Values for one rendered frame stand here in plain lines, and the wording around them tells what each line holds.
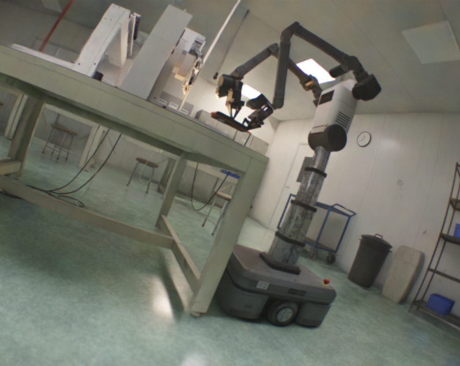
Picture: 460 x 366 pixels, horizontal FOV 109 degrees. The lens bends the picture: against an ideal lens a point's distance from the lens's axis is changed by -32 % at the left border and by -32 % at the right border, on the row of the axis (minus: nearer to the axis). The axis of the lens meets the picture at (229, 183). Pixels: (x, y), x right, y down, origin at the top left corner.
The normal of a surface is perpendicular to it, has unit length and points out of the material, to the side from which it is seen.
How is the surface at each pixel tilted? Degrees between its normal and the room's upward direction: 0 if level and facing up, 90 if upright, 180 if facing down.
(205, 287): 90
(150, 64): 90
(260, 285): 90
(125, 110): 90
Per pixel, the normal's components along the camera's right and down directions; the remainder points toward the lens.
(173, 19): 0.41, 0.15
